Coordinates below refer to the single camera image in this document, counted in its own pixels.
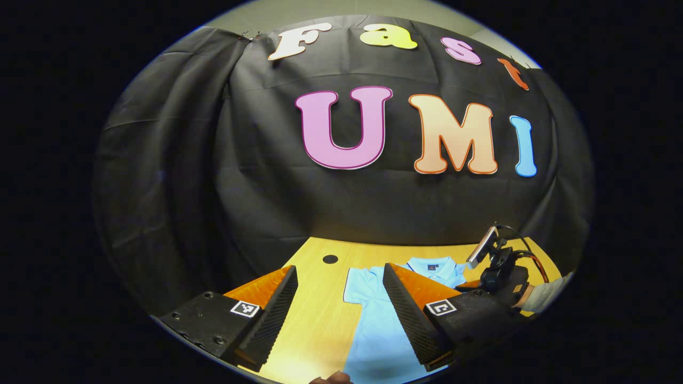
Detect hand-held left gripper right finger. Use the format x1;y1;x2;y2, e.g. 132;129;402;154
382;262;526;373

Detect light blue T-shirt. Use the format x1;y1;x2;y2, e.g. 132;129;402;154
343;256;470;384

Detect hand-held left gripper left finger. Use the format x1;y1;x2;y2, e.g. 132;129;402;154
157;265;299;373

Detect black backdrop cloth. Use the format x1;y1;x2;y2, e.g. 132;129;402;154
92;15;595;315

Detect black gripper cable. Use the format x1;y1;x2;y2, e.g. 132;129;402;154
496;224;551;284

